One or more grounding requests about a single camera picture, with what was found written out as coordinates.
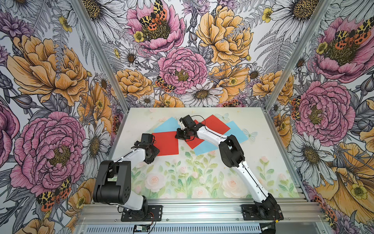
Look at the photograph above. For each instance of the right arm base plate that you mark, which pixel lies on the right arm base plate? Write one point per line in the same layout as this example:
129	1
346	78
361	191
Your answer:
259	212

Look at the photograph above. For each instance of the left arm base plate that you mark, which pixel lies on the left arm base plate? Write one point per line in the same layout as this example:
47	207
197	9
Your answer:
151	213

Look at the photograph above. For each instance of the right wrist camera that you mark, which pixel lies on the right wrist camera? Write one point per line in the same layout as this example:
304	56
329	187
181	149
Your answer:
187	121

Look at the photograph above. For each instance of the aluminium front rail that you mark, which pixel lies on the aluminium front rail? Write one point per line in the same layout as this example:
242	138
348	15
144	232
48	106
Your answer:
205	211

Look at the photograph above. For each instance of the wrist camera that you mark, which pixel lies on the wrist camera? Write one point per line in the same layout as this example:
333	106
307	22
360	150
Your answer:
187	121
147	138

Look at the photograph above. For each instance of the perforated metal front panel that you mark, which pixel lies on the perforated metal front panel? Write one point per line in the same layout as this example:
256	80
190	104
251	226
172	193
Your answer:
212	228

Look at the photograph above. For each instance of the left aluminium frame post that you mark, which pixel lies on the left aluminium frame post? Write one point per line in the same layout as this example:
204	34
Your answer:
83	17

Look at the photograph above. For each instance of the red paper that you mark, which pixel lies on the red paper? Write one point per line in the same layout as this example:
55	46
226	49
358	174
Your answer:
216	125
193	143
166	143

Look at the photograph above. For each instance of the small green circuit board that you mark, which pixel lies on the small green circuit board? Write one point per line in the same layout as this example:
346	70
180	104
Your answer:
141	228

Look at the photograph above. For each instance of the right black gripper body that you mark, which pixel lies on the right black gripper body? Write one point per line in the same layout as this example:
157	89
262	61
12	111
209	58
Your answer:
184	134

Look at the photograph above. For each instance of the light blue paper middle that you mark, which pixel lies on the light blue paper middle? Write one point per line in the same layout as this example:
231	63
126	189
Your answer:
205	147

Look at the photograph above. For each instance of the light blue paper left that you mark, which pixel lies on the light blue paper left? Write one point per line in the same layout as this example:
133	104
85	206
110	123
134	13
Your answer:
170	125

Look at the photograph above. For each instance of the aluminium frame post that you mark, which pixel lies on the aluminium frame post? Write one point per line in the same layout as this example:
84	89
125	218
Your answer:
83	17
313	24

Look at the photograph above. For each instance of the right aluminium frame post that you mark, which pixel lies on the right aluminium frame post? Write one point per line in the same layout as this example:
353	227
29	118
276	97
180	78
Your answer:
313	24

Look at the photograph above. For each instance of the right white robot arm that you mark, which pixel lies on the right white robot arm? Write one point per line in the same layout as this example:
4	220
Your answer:
232	155

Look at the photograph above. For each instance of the light blue paper right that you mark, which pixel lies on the light blue paper right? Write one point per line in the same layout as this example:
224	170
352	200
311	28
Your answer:
236	131

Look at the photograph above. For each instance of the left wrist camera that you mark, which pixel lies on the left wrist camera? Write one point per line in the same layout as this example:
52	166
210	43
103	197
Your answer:
147	138

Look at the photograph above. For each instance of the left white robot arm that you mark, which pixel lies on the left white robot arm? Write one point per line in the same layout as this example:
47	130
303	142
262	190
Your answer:
113	181

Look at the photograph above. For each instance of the light blue paper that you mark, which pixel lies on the light blue paper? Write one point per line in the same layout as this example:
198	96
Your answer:
205	147
170	125
236	131

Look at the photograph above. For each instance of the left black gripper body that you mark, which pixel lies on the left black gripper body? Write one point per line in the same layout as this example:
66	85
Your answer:
154	151

